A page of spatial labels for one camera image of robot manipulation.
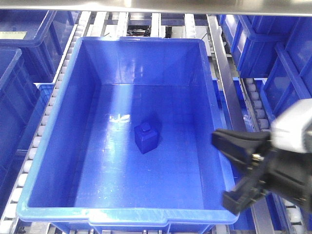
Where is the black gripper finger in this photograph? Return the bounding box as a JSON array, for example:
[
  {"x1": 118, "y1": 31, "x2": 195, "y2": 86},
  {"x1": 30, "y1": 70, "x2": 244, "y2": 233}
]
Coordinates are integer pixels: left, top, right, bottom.
[
  {"x1": 222, "y1": 160, "x2": 269, "y2": 215},
  {"x1": 211, "y1": 129, "x2": 271, "y2": 177}
]

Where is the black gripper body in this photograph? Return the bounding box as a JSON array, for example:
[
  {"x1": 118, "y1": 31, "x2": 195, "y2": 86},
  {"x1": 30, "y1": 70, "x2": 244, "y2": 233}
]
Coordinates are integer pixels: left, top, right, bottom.
[{"x1": 253, "y1": 146, "x2": 312, "y2": 213}]

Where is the blue plastic bottle-shaped block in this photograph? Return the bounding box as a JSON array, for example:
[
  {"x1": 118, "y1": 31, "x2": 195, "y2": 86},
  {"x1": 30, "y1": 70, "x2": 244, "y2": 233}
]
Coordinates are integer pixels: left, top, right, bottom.
[{"x1": 134, "y1": 117, "x2": 162, "y2": 154}]

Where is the steel roller shelf rack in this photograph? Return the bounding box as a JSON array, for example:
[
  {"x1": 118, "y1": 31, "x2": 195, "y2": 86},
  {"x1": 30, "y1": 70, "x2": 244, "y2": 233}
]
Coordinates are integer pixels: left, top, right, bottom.
[{"x1": 0, "y1": 0, "x2": 312, "y2": 234}]

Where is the blue bin upper right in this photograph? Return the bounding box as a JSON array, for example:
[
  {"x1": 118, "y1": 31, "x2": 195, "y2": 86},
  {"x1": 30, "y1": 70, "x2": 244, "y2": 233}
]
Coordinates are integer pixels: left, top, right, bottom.
[{"x1": 217, "y1": 14, "x2": 311, "y2": 78}]

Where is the large blue target bin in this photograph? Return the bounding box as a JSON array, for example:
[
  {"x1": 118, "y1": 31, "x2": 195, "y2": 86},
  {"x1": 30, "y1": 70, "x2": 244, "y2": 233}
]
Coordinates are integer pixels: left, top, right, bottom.
[{"x1": 17, "y1": 37, "x2": 238, "y2": 233}]

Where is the blue bin upper left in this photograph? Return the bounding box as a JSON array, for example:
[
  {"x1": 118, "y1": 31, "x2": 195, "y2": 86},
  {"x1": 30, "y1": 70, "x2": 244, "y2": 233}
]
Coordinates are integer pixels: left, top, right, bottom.
[{"x1": 0, "y1": 10, "x2": 80, "y2": 83}]

